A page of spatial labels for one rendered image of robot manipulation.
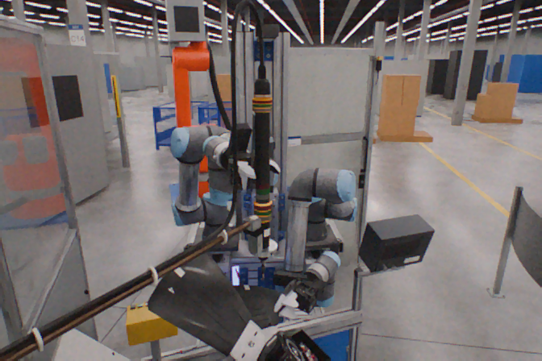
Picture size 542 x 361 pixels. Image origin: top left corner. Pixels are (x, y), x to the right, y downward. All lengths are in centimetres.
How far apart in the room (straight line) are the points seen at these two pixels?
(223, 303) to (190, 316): 9
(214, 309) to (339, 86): 228
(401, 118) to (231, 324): 841
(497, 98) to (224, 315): 1264
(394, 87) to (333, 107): 611
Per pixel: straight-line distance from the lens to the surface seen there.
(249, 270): 181
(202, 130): 136
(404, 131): 913
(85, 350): 89
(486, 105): 1309
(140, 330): 133
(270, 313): 108
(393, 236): 146
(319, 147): 287
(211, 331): 87
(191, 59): 478
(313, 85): 276
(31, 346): 57
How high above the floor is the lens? 189
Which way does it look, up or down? 17 degrees down
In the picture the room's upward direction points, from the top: straight up
